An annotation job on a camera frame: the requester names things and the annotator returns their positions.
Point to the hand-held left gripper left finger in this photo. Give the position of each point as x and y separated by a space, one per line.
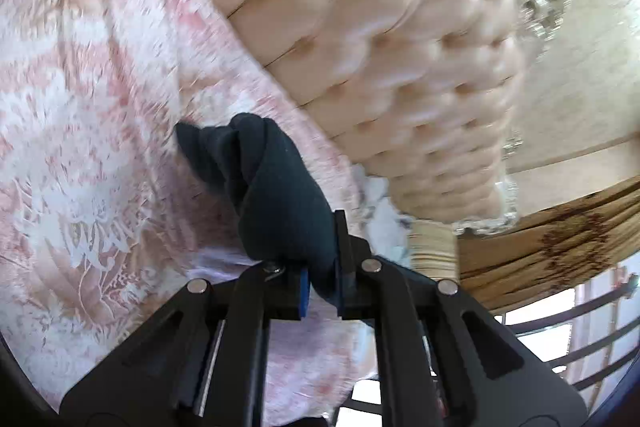
304 297

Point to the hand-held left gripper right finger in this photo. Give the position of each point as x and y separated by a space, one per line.
341 287

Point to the navy sweatshirt with yellow print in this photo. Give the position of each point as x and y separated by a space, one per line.
280 197

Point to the striped gold pillow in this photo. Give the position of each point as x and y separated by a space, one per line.
434 252

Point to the brown patterned curtain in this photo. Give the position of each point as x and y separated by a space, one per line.
550 247

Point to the pink tufted headboard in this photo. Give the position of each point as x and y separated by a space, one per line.
380 57

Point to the black window grille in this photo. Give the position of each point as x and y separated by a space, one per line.
590 347

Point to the pink floral bedspread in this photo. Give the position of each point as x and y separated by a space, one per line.
100 132

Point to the ornate silver headboard frame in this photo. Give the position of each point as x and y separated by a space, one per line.
542 2

